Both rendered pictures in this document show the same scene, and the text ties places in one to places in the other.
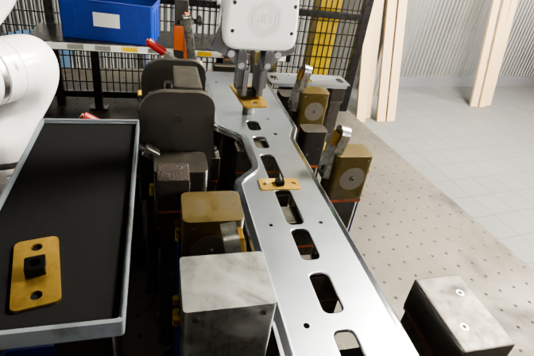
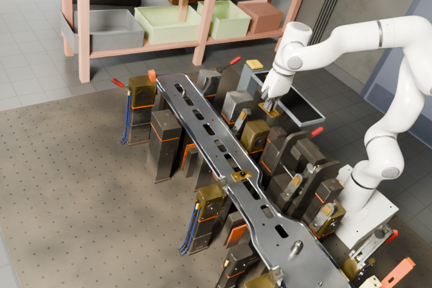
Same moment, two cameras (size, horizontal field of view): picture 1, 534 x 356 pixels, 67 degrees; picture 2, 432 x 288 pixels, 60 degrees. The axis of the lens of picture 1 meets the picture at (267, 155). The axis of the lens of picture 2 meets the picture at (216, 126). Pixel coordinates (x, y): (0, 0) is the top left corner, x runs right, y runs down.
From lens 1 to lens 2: 175 cm
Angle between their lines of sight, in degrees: 108
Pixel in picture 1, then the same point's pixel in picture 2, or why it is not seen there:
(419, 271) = (126, 255)
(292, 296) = (218, 126)
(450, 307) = (170, 119)
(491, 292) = (75, 250)
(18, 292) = not seen: hidden behind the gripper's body
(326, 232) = (213, 152)
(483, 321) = (160, 116)
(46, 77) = (371, 160)
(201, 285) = (245, 94)
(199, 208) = (261, 124)
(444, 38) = not seen: outside the picture
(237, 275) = (238, 96)
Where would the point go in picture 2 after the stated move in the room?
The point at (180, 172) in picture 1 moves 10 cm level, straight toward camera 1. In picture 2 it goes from (276, 130) to (264, 114)
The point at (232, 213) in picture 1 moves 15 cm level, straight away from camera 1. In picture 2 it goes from (250, 124) to (263, 149)
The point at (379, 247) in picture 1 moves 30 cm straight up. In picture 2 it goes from (153, 271) to (163, 224)
